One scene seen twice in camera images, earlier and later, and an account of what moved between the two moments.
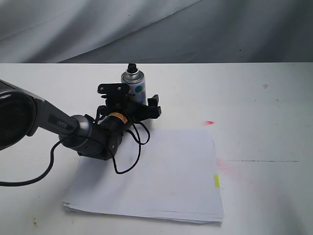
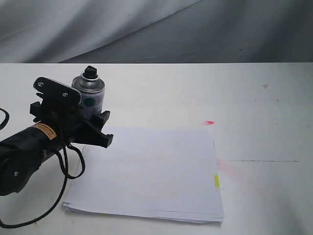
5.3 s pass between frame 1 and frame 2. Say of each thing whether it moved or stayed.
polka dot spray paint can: moved
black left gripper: moved
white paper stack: stayed
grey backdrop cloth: stayed
